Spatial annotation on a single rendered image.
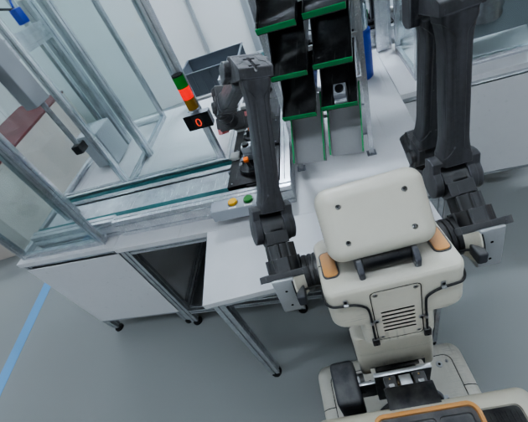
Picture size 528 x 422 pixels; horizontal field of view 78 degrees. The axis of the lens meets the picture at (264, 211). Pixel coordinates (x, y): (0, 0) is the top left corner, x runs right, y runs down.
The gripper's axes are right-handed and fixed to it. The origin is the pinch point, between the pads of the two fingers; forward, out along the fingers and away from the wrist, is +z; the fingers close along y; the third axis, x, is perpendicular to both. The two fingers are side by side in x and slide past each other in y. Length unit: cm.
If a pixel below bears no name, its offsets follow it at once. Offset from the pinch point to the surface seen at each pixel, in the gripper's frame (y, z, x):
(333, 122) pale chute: -38.6, 5.8, 5.8
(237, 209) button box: 6.4, 0.0, 34.2
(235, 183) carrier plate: 7.8, 8.1, 21.8
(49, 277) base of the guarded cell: 129, 20, 50
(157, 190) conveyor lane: 56, 23, 14
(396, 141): -64, 27, 15
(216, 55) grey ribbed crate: 59, 178, -142
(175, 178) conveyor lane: 45, 24, 10
